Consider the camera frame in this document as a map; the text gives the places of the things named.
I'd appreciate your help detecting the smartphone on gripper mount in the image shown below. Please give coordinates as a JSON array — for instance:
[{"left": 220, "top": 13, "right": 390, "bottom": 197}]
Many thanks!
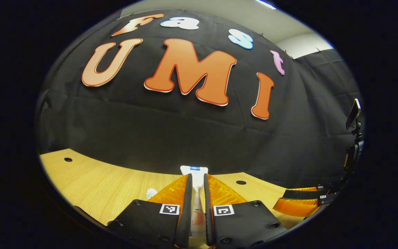
[{"left": 345, "top": 98, "right": 362, "bottom": 130}]

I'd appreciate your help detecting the wooden desktop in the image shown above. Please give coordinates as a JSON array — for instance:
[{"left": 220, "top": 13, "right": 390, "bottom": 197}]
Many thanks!
[{"left": 39, "top": 149, "right": 324, "bottom": 249}]

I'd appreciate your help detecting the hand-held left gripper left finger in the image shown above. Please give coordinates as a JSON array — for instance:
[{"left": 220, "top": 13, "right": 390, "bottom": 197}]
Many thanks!
[{"left": 107, "top": 173, "right": 193, "bottom": 249}]

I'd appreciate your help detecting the black backdrop cloth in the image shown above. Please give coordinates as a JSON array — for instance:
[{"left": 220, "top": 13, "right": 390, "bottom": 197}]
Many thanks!
[{"left": 35, "top": 9, "right": 363, "bottom": 194}]

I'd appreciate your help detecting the white toothpaste tube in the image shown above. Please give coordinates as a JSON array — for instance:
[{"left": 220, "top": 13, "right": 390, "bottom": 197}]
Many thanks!
[{"left": 180, "top": 165, "right": 209, "bottom": 239}]

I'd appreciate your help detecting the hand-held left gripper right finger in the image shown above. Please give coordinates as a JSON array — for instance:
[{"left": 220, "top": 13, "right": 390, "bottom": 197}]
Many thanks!
[{"left": 203, "top": 173, "right": 287, "bottom": 248}]

